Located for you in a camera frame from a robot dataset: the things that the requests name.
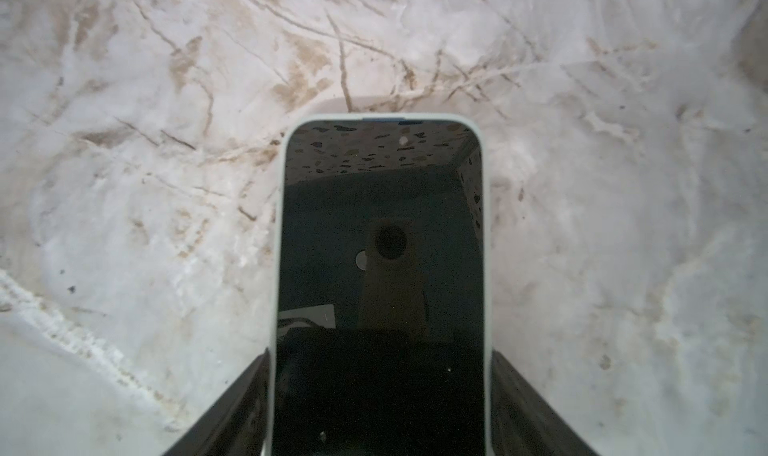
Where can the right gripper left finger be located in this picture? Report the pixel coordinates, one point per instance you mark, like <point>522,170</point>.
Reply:
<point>236,423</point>

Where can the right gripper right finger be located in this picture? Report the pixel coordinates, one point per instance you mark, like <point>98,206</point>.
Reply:
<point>522,422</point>

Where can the black phone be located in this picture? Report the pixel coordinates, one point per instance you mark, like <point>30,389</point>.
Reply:
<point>381,344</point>

